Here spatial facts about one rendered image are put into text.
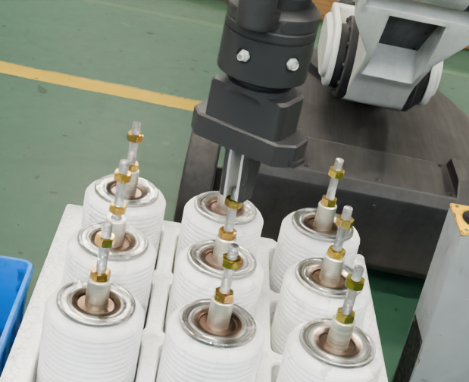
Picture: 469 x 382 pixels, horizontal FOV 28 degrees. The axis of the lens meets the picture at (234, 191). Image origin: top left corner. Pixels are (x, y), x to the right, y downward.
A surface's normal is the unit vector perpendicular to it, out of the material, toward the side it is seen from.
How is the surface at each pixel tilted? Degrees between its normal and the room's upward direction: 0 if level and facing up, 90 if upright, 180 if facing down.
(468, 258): 90
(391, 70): 54
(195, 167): 49
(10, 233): 0
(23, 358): 0
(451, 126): 0
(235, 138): 90
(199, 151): 37
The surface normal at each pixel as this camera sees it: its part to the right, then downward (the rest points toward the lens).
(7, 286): 0.00, 0.43
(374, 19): -0.15, 0.86
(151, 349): 0.18, -0.87
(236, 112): -0.51, 0.31
